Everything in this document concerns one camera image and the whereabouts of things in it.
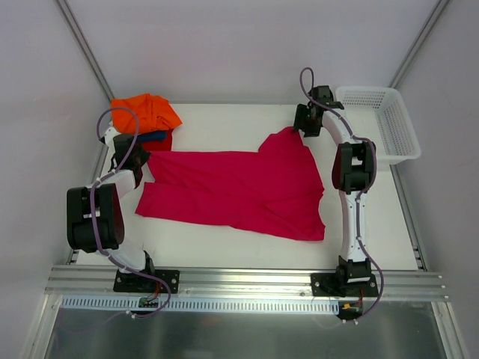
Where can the aluminium mounting rail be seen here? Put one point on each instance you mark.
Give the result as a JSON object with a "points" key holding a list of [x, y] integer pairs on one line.
{"points": [[248, 283]]}

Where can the white slotted cable duct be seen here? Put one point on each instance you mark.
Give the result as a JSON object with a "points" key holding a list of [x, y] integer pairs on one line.
{"points": [[207, 305]]}

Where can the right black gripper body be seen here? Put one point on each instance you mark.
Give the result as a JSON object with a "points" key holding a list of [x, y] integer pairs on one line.
{"points": [[306, 122]]}

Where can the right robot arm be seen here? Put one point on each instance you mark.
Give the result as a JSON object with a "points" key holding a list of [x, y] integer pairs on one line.
{"points": [[353, 173]]}

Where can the white plastic basket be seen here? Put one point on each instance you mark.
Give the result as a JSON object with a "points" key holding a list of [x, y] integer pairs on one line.
{"points": [[380, 114]]}

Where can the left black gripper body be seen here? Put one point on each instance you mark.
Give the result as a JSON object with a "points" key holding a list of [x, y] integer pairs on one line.
{"points": [[138, 161]]}

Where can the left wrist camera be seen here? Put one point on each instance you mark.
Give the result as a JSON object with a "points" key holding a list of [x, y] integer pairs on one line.
{"points": [[108, 137]]}

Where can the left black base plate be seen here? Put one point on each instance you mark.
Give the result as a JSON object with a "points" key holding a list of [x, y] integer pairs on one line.
{"points": [[127, 282]]}

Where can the red folded t shirt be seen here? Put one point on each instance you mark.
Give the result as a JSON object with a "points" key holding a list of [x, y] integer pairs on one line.
{"points": [[159, 146]]}

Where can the orange folded t shirt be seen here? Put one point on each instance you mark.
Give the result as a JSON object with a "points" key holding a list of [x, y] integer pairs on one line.
{"points": [[154, 113]]}

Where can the magenta t shirt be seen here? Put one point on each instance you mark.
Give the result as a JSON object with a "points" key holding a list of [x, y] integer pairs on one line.
{"points": [[275, 190]]}

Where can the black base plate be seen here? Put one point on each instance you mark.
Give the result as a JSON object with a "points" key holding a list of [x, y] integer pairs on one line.
{"points": [[323, 284], [127, 282]]}

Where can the blue folded t shirt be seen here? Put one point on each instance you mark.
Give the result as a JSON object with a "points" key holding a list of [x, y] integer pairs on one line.
{"points": [[159, 136]]}

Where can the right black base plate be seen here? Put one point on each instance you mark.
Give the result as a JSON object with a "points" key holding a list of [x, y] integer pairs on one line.
{"points": [[323, 284]]}

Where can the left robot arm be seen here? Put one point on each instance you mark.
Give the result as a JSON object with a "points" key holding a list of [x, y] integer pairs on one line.
{"points": [[94, 217]]}

